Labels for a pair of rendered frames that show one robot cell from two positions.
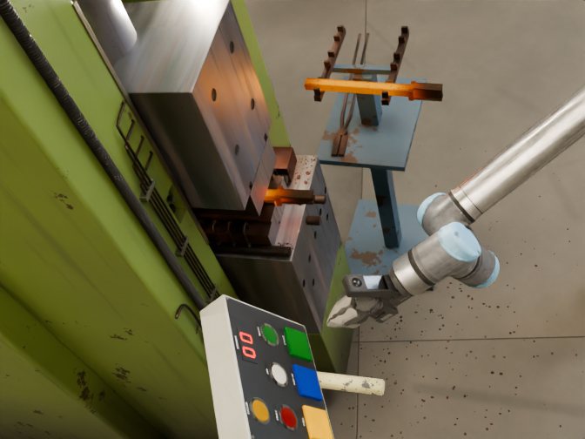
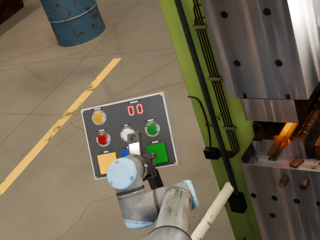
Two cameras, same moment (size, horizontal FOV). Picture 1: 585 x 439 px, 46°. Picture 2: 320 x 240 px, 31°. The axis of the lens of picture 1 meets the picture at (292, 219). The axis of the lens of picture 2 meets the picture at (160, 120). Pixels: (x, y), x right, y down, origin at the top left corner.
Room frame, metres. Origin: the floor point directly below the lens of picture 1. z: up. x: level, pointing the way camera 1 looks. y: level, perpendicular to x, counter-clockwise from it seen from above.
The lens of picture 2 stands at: (1.23, -1.73, 2.18)
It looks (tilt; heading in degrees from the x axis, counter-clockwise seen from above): 29 degrees down; 103
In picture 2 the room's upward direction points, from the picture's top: 20 degrees counter-clockwise
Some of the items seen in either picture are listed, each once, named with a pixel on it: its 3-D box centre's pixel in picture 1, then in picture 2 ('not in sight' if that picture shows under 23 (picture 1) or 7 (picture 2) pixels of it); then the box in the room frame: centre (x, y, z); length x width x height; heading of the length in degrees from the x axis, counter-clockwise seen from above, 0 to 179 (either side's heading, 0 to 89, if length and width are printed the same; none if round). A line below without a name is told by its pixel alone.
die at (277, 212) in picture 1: (209, 207); (297, 115); (1.31, 0.21, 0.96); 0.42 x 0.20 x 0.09; 61
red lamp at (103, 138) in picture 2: (288, 417); (103, 139); (0.58, 0.15, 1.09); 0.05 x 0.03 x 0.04; 151
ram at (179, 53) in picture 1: (163, 96); (288, 17); (1.35, 0.19, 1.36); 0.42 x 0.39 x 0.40; 61
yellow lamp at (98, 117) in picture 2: (259, 410); (98, 117); (0.58, 0.19, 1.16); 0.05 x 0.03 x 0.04; 151
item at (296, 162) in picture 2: not in sight; (296, 162); (1.27, -0.03, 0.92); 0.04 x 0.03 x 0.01; 42
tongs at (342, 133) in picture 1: (352, 90); not in sight; (1.76, -0.35, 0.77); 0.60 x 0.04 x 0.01; 152
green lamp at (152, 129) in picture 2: (269, 334); (152, 129); (0.78, 0.14, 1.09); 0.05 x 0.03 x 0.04; 151
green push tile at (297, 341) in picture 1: (296, 345); (157, 153); (0.77, 0.09, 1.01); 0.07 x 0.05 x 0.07; 176
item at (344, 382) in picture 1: (307, 378); (207, 220); (0.87, 0.12, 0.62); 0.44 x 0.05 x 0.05; 61
